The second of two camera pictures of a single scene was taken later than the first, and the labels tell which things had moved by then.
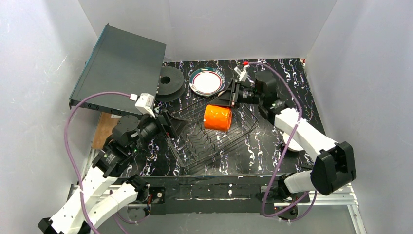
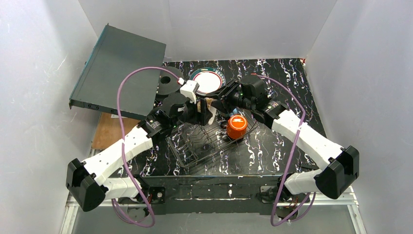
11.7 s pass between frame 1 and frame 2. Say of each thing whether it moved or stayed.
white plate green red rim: stayed
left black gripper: moved
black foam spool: stayed
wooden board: stayed
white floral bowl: moved
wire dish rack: stayed
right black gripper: stayed
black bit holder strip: stayed
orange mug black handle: moved
